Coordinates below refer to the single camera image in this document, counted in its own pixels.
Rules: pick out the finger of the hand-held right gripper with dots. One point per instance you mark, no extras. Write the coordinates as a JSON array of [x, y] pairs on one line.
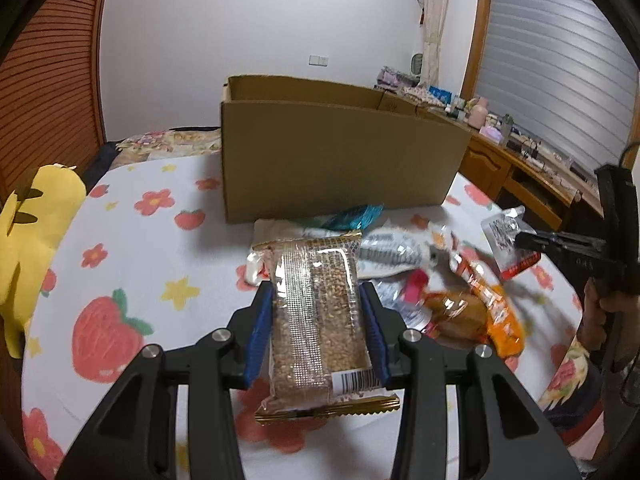
[[560, 242]]

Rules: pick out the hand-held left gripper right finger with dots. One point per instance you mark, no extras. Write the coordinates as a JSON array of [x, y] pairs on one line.
[[375, 335]]

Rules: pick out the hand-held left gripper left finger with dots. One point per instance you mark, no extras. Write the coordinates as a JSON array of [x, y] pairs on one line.
[[257, 345]]

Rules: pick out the clear grain bar packet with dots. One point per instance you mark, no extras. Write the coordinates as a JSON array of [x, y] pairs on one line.
[[320, 320]]

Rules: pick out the red and white snack packet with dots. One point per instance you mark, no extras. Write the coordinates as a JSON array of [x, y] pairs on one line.
[[502, 235]]

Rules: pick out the teal foil snack packet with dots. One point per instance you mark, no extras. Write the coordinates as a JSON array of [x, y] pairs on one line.
[[357, 217]]

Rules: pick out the brown cardboard box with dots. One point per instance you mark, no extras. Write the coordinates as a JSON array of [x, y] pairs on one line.
[[340, 160]]

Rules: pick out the person's right hand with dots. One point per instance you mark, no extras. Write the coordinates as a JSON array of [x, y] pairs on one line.
[[595, 320]]

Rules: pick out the clear white snack packet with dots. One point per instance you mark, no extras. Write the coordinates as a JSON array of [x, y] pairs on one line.
[[400, 305]]

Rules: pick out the small pink snack packet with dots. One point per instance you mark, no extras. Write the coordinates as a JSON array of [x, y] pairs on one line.
[[415, 287]]

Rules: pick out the white silver snack packet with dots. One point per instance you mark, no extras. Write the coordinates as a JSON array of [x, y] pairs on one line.
[[390, 252]]

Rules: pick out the orange snack packet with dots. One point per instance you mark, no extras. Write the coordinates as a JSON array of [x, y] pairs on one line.
[[500, 320]]

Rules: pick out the wooden desk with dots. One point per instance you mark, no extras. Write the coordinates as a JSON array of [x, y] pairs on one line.
[[487, 160]]

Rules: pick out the green lid bottle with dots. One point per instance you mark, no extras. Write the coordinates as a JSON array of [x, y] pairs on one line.
[[506, 130]]

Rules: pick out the lilac tissue pack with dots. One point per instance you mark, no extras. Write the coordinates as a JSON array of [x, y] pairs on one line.
[[491, 134]]

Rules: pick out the pink bottle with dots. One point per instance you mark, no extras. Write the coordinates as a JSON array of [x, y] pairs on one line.
[[478, 114]]

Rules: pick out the strawberry print bed sheet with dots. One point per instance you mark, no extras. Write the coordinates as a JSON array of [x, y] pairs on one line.
[[125, 260]]

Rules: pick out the grey window blind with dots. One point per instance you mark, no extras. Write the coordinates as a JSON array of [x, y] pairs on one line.
[[560, 60]]

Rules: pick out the small blue box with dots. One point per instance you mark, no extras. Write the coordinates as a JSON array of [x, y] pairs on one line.
[[441, 95]]

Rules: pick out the floral fabric bundle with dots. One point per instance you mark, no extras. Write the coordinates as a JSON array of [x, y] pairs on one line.
[[419, 94]]

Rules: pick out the floral quilt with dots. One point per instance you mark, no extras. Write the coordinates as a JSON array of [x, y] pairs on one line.
[[170, 142]]

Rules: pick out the small white desk fan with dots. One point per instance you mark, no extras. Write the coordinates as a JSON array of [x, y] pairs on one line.
[[417, 65]]

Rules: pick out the stack of purple cloths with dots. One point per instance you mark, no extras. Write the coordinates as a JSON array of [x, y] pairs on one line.
[[395, 79]]

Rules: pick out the yellow plush toy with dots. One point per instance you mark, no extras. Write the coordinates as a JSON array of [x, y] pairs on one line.
[[40, 220]]

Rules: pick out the beige curtain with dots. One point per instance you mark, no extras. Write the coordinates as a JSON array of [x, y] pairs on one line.
[[434, 20]]

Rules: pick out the wooden slatted wardrobe door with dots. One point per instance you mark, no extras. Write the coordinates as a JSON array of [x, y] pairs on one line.
[[50, 85]]

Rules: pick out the wooden window frame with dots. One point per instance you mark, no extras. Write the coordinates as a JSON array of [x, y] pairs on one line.
[[480, 35]]

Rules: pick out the white wall switch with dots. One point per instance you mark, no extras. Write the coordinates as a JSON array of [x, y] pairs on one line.
[[318, 60]]

